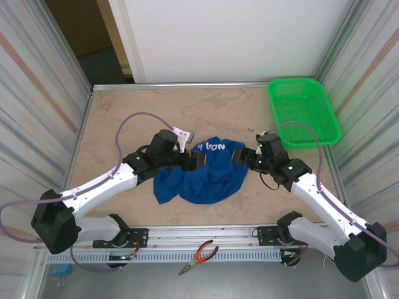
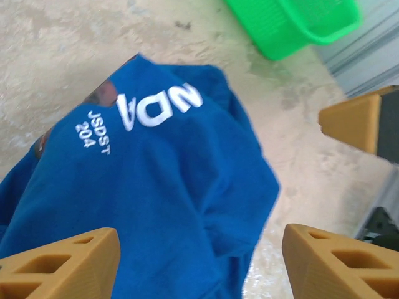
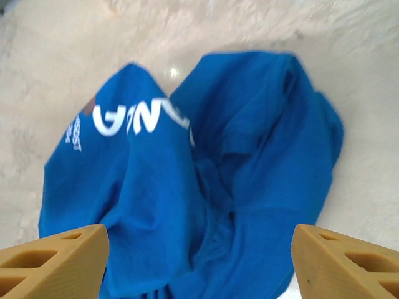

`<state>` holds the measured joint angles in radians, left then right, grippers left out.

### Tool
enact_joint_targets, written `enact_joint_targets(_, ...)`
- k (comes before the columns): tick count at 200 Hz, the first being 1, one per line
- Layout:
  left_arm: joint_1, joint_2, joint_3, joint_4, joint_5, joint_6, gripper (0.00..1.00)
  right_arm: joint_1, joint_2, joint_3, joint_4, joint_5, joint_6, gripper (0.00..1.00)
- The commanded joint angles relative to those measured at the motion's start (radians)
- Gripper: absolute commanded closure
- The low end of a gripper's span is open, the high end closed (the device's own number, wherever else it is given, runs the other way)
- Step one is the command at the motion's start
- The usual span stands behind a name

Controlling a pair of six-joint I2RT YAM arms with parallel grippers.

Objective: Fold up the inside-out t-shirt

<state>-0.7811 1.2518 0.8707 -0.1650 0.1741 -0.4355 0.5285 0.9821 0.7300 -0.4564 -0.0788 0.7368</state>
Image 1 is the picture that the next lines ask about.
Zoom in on aluminium mounting rail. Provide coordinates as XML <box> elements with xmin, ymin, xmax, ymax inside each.
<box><xmin>33</xmin><ymin>224</ymin><xmax>375</xmax><ymax>252</ymax></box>

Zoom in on metal enclosure corner post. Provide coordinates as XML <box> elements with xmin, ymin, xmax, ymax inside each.
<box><xmin>39</xmin><ymin>0</ymin><xmax>94</xmax><ymax>93</ymax></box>
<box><xmin>313</xmin><ymin>0</ymin><xmax>368</xmax><ymax>83</ymax></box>

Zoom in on tan wooden door jamb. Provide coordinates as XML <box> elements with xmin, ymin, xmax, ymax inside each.
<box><xmin>95</xmin><ymin>0</ymin><xmax>133</xmax><ymax>76</ymax></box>

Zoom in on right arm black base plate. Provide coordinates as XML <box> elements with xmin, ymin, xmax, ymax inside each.
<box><xmin>252</xmin><ymin>226</ymin><xmax>315</xmax><ymax>249</ymax></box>

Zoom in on brown wooden door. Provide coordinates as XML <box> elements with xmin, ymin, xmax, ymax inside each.
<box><xmin>45</xmin><ymin>0</ymin><xmax>113</xmax><ymax>59</ymax></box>

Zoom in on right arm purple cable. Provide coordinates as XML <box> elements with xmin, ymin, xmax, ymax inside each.
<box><xmin>266</xmin><ymin>121</ymin><xmax>399</xmax><ymax>268</ymax></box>

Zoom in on blue binder clip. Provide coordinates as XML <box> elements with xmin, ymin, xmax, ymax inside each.
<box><xmin>51</xmin><ymin>265</ymin><xmax>72</xmax><ymax>287</ymax></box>

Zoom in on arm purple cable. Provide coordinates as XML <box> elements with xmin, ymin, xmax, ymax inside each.
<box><xmin>266</xmin><ymin>121</ymin><xmax>399</xmax><ymax>268</ymax></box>
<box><xmin>0</xmin><ymin>112</ymin><xmax>175</xmax><ymax>273</ymax></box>

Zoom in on small black controller board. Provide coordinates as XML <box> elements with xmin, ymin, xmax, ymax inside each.
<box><xmin>107</xmin><ymin>254</ymin><xmax>138</xmax><ymax>269</ymax></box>
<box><xmin>279</xmin><ymin>249</ymin><xmax>302</xmax><ymax>267</ymax></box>

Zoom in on green plastic basket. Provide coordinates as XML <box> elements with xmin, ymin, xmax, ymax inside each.
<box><xmin>267</xmin><ymin>77</ymin><xmax>343</xmax><ymax>150</ymax></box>

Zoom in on orange-handled pliers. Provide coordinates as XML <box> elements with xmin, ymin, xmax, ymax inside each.
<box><xmin>178</xmin><ymin>239</ymin><xmax>219</xmax><ymax>276</ymax></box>

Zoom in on white slotted cable duct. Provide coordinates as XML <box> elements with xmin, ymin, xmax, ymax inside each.
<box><xmin>46</xmin><ymin>249</ymin><xmax>283</xmax><ymax>264</ymax></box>

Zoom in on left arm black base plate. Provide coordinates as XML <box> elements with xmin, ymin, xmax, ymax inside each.
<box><xmin>92</xmin><ymin>228</ymin><xmax>149</xmax><ymax>249</ymax></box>

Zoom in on right gripper thin black cable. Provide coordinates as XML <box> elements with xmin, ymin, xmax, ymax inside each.
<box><xmin>259</xmin><ymin>171</ymin><xmax>281</xmax><ymax>191</ymax></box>

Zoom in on white door frame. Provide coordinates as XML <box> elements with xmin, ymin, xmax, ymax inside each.
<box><xmin>107</xmin><ymin>0</ymin><xmax>147</xmax><ymax>84</ymax></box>

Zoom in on aluminium table rim strip long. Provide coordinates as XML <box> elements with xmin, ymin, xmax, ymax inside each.
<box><xmin>92</xmin><ymin>82</ymin><xmax>272</xmax><ymax>92</ymax></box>

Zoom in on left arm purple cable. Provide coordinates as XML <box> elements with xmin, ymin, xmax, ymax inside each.
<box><xmin>0</xmin><ymin>112</ymin><xmax>175</xmax><ymax>273</ymax></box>

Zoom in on blue t-shirt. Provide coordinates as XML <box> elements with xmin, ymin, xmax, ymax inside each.
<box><xmin>152</xmin><ymin>136</ymin><xmax>249</xmax><ymax>206</ymax></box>

